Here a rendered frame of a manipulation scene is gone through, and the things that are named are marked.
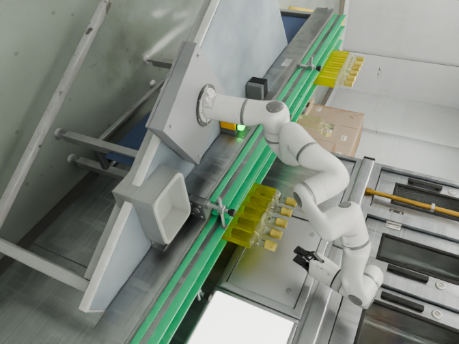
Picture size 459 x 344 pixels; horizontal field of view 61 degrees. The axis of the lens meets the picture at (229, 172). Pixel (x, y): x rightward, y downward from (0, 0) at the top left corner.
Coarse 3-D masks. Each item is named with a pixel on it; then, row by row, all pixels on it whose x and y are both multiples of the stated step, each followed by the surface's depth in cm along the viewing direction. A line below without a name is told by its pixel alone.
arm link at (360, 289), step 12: (348, 252) 118; (360, 252) 116; (348, 264) 118; (360, 264) 116; (348, 276) 118; (360, 276) 116; (348, 288) 119; (360, 288) 117; (372, 288) 120; (360, 300) 119
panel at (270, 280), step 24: (288, 240) 163; (312, 240) 162; (240, 264) 157; (264, 264) 156; (288, 264) 155; (216, 288) 150; (240, 288) 149; (264, 288) 149; (288, 288) 148; (288, 312) 141; (288, 336) 135
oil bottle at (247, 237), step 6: (228, 228) 151; (234, 228) 151; (240, 228) 151; (246, 228) 151; (228, 234) 150; (234, 234) 149; (240, 234) 149; (246, 234) 149; (252, 234) 148; (258, 234) 149; (228, 240) 153; (234, 240) 151; (240, 240) 149; (246, 240) 147; (252, 240) 147; (258, 240) 148; (246, 246) 150; (252, 246) 148
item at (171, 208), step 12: (180, 180) 135; (168, 192) 142; (180, 192) 140; (156, 204) 123; (168, 204) 144; (180, 204) 145; (156, 216) 125; (168, 216) 145; (180, 216) 145; (168, 228) 141; (168, 240) 137
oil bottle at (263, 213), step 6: (246, 204) 159; (252, 204) 159; (240, 210) 157; (246, 210) 157; (252, 210) 157; (258, 210) 156; (264, 210) 156; (258, 216) 154; (264, 216) 154; (270, 216) 155; (264, 222) 155
